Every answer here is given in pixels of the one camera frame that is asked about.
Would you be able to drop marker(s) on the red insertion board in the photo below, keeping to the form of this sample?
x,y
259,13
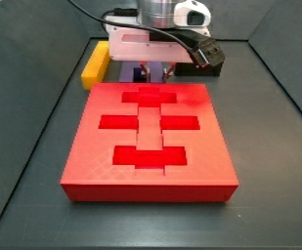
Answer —
x,y
148,146

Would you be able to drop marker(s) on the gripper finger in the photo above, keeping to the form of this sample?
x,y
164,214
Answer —
x,y
168,71
145,71

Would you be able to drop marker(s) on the purple U-shaped block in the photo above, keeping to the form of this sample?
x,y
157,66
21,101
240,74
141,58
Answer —
x,y
127,73

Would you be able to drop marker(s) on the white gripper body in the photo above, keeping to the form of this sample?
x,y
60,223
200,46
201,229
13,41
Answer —
x,y
129,45

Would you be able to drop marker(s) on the yellow long block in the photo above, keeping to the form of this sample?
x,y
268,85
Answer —
x,y
96,65

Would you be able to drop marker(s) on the black fixture stand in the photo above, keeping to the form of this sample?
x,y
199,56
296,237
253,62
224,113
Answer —
x,y
187,69

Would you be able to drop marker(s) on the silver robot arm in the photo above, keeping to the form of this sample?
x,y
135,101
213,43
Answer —
x,y
163,15

